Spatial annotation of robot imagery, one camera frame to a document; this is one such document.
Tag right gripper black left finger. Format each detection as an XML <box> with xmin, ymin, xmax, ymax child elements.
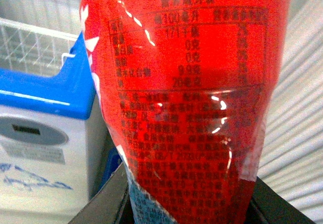
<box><xmin>69</xmin><ymin>164</ymin><xmax>129</xmax><ymax>224</ymax></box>

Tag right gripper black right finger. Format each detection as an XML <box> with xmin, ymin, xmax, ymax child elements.
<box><xmin>248</xmin><ymin>178</ymin><xmax>314</xmax><ymax>224</ymax></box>

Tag red labelled drink bottle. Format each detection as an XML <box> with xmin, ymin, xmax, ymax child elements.
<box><xmin>80</xmin><ymin>0</ymin><xmax>289</xmax><ymax>223</ymax></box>

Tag blue plastic crate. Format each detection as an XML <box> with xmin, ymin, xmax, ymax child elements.
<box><xmin>99</xmin><ymin>147</ymin><xmax>122</xmax><ymax>189</ymax></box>

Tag grey instruction sticker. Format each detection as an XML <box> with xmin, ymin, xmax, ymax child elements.
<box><xmin>1</xmin><ymin>143</ymin><xmax>65</xmax><ymax>164</ymax></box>

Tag white blue chest freezer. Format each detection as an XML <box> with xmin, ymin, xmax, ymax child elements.
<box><xmin>0</xmin><ymin>0</ymin><xmax>109</xmax><ymax>224</ymax></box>

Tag oval grey control panel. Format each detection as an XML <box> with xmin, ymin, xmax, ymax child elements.
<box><xmin>1</xmin><ymin>117</ymin><xmax>68</xmax><ymax>146</ymax></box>

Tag white wire freezer basket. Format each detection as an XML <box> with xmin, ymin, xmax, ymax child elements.
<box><xmin>1</xmin><ymin>18</ymin><xmax>78</xmax><ymax>77</ymax></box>

